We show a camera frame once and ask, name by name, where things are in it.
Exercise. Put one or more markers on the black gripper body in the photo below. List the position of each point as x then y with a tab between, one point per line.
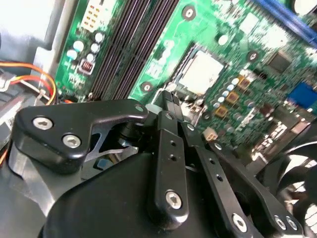
111	210

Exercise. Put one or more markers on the silver CPU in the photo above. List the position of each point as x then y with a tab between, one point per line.
201	72

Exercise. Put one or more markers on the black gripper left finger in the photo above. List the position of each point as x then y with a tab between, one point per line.
99	111

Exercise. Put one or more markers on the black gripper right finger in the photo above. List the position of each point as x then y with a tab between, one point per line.
223	193

